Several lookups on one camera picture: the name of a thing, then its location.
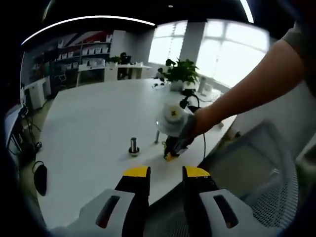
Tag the thick threaded steel stud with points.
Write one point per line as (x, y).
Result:
(133, 143)

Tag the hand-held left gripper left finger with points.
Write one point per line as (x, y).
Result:
(123, 205)

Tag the white workbench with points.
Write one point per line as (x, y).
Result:
(111, 72)

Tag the ceiling light strip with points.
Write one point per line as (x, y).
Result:
(86, 17)
(247, 11)

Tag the large steel washer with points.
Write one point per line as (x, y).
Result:
(129, 149)

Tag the green potted plant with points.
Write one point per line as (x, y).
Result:
(181, 70)

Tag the thin threaded steel stud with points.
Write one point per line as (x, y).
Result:
(156, 137)

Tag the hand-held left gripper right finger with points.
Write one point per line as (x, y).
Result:
(209, 212)

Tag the white cabinet counter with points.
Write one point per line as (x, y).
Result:
(37, 91)

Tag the person's grey shirt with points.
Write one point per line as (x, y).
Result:
(296, 37)

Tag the white shelving unit with bins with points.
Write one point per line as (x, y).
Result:
(93, 50)

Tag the small green plant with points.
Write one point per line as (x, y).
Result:
(115, 59)

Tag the black oval pouch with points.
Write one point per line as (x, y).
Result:
(40, 177)

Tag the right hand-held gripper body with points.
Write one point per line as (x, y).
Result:
(170, 123)

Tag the white mesh office chair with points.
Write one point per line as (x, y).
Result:
(271, 205)

